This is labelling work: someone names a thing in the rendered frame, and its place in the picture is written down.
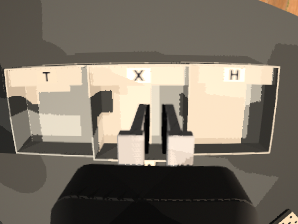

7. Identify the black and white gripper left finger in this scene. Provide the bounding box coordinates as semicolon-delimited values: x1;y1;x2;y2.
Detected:
117;104;150;166

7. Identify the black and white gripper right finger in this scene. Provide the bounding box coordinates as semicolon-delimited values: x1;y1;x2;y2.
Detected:
161;104;195;166

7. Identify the white three-compartment bin rack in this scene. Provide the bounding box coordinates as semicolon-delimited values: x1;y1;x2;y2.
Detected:
4;62;280;162

